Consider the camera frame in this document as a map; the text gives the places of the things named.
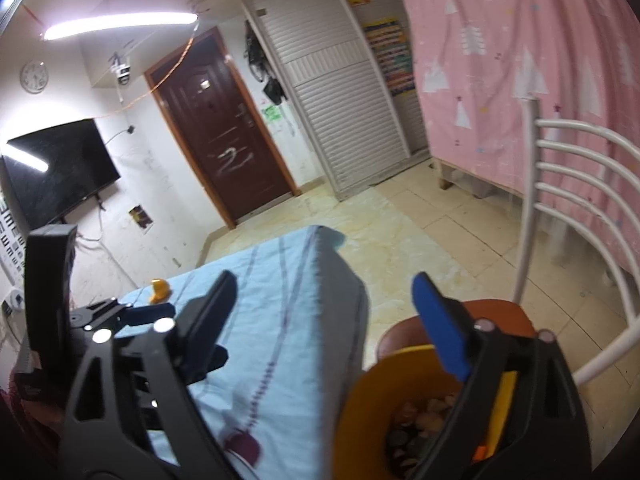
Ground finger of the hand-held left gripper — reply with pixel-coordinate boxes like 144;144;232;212
69;299;176;334
184;343;230;382

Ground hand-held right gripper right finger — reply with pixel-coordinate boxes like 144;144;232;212
411;272;593;480

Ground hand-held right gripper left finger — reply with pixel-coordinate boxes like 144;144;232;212
57;270;239;480

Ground yellow plastic bucket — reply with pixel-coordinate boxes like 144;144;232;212
334;345;519;480

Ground person's left forearm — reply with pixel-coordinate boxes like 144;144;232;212
0;390;66;480

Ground small orange toy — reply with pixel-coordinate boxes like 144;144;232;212
149;279;172;306

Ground blue striped tablecloth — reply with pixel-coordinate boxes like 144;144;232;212
122;225;371;480

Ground pile of mixed scraps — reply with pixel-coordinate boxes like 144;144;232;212
385;392;462;477

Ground black flat screen television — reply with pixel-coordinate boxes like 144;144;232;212
0;118;122;231

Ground dark red door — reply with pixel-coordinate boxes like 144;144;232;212
144;27;301;231

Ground white metal chair brown seat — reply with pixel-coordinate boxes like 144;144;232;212
377;97;640;387

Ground small black hanging pouch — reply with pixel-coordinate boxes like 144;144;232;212
263;77;286;106

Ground white slatted wardrobe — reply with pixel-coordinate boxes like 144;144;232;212
238;0;432;202

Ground black hanging bag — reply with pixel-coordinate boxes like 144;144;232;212
243;22;266;81

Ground long ceiling tube light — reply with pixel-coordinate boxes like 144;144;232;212
42;10;199;42

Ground colourful grid chart poster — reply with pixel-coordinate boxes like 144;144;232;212
362;18;416;97

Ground pink tree print curtain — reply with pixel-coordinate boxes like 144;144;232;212
394;0;640;282

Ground black and white wall chart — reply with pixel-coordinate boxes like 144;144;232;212
0;199;27;282

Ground small dark wall picture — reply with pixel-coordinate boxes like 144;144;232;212
128;204;153;233

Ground wooden bed frame leg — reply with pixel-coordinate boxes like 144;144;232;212
434;159;454;191

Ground round white wall clock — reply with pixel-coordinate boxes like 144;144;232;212
19;60;50;95

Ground white security camera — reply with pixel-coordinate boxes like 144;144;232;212
110;54;132;86

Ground orange string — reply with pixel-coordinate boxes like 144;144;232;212
22;4;201;121

